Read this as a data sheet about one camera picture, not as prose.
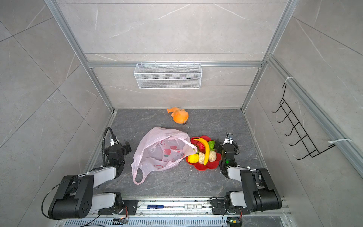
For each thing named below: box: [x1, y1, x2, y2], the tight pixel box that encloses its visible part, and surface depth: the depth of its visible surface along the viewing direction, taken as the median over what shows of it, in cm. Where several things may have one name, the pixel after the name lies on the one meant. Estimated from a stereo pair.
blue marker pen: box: [146, 204, 165, 210], surface depth 74 cm
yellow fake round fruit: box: [187, 153, 199, 164], surface depth 87 cm
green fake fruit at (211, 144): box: [207, 140, 216, 151], surface depth 90 cm
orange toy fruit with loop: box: [166, 107, 190, 126], surface depth 109 cm
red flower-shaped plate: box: [185, 135, 222, 172], surface depth 87 cm
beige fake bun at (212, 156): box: [208, 150, 217, 163], surface depth 89 cm
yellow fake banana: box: [193, 138, 210, 166], surface depth 88 cm
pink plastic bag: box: [130, 127, 198, 185], surface depth 80 cm
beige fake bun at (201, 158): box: [198, 151, 206, 165], surface depth 87 cm
